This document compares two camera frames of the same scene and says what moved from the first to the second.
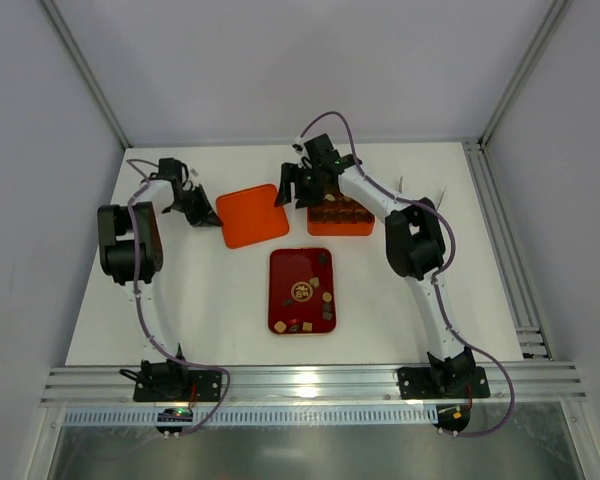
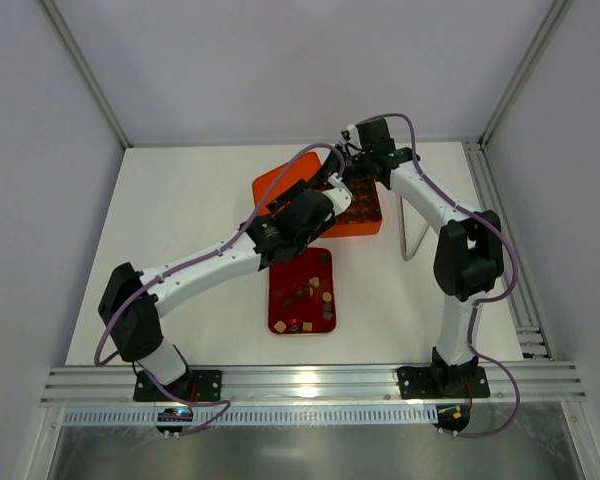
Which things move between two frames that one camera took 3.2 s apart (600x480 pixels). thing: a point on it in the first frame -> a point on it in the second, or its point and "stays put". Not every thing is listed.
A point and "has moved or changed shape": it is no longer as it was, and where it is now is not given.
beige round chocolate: [280, 326] stays put
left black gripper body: [188, 198] -> [325, 180]
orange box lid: [251, 216] has moved or changed shape
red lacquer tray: [301, 291] stays put
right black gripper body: [296, 179] -> [355, 163]
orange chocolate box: [340, 216] stays put
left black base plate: [172, 381] stays put
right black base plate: [443, 382] stays put
